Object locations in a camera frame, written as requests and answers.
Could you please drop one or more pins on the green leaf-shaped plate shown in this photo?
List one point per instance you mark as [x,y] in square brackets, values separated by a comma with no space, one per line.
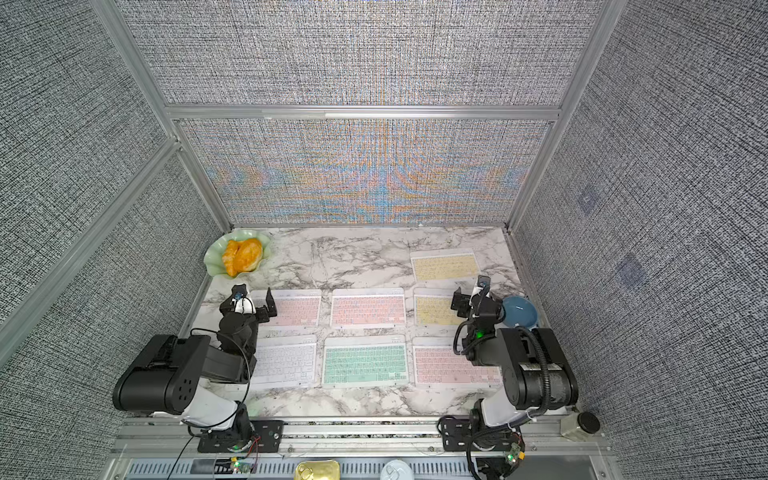
[213,256]

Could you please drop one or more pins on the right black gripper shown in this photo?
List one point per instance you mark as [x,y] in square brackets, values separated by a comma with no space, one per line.
[464,302]

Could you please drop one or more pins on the aluminium mounting rail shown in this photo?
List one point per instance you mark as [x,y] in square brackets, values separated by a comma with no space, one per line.
[315,437]

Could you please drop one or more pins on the glass jar black lid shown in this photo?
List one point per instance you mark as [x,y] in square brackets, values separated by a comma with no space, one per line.
[580,427]

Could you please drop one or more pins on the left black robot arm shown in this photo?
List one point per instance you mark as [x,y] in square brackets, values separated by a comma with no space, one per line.
[165,376]

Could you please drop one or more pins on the orange croissant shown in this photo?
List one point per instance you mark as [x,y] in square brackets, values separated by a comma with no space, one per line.
[242,256]

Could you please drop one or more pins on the white round container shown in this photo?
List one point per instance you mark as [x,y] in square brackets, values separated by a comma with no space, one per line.
[396,470]

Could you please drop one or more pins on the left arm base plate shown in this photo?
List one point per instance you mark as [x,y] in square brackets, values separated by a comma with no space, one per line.
[259,436]

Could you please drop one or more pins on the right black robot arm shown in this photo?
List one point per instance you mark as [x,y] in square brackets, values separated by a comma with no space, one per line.
[535,374]

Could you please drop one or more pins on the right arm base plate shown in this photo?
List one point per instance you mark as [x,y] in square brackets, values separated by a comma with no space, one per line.
[457,432]

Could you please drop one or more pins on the yellow keyboard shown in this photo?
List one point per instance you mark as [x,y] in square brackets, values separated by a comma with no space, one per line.
[444,265]
[433,307]

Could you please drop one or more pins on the gold tin can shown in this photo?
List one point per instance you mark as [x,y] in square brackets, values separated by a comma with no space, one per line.
[318,470]

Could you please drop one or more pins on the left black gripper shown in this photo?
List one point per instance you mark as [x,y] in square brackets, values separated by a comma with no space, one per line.
[270,307]

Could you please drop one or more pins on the pink keyboard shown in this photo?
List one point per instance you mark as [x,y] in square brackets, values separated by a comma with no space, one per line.
[368,308]
[296,308]
[436,365]

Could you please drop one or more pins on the blue bowl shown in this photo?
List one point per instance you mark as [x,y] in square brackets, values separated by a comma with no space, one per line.
[521,313]

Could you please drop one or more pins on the white keyboard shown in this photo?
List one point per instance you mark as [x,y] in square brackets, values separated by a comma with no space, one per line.
[285,362]

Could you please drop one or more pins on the green keyboard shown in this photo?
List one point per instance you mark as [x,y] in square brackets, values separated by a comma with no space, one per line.
[365,361]

